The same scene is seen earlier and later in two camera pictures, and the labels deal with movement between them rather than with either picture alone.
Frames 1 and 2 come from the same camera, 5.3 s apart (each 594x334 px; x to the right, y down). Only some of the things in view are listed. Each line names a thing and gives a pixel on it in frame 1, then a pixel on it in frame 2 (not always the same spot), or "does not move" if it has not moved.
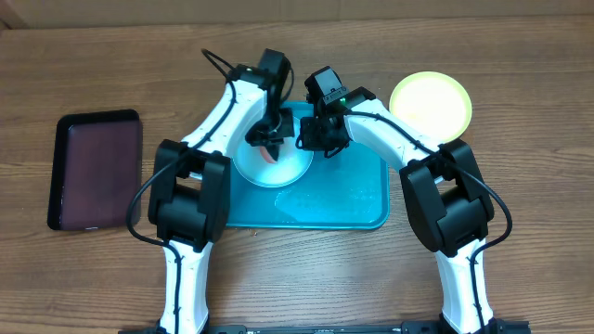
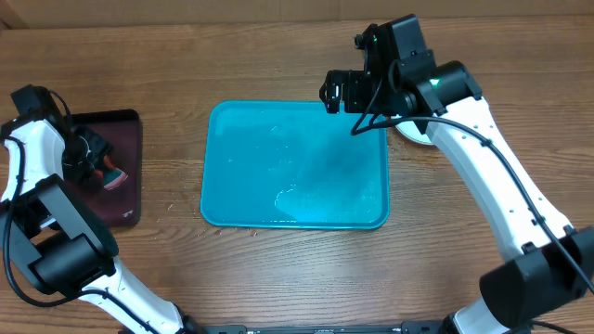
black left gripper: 253,138 -> 101,147
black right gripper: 311,144 -> 358,92
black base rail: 424,327 does not move
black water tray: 96,169 does not move
